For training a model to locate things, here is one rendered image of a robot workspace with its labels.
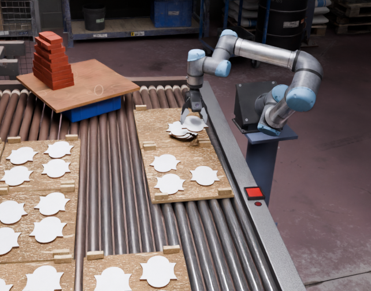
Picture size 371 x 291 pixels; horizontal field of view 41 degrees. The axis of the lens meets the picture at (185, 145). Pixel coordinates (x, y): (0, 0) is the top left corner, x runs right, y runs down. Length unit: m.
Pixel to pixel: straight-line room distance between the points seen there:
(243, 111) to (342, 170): 1.69
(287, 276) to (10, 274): 0.94
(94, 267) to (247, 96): 1.36
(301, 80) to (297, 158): 2.16
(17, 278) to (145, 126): 1.13
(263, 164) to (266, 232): 0.90
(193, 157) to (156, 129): 0.31
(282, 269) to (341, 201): 2.06
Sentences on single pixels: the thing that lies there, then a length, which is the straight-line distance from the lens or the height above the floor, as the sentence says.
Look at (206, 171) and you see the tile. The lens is 2.24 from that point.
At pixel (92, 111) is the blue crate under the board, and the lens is 2.72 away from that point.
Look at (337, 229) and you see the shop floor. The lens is 3.59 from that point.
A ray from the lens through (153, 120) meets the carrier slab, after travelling 2.66.
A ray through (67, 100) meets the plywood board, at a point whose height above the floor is 1.04.
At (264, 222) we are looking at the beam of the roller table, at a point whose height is 0.91.
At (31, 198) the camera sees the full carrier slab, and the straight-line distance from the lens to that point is 2.14.
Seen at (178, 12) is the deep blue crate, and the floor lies 0.33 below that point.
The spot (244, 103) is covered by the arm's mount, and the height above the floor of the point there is 1.01.
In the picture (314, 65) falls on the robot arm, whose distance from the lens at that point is 2.19.
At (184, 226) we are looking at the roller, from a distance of 1.98.
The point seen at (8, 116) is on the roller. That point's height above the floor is 0.92.
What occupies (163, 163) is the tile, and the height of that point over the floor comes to 0.94.
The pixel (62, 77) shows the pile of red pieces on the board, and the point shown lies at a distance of 2.78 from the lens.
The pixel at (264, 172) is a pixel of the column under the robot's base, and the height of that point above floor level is 0.62.
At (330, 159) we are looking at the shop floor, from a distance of 4.34.
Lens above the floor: 2.19
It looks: 31 degrees down
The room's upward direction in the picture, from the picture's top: 3 degrees clockwise
